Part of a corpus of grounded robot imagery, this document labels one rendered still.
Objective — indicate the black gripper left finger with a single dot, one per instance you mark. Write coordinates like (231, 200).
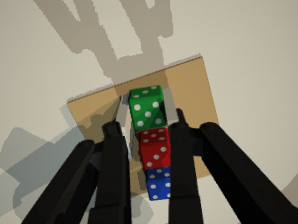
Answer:
(66, 198)

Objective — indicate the blue die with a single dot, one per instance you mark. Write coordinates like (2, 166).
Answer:
(158, 183)

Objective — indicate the red die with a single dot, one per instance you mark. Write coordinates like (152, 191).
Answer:
(154, 147)

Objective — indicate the green die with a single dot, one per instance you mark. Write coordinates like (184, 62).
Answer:
(147, 107)

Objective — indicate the tan flat mat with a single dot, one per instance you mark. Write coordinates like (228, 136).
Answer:
(191, 92)

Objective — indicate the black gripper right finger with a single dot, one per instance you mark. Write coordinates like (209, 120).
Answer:
(250, 193)

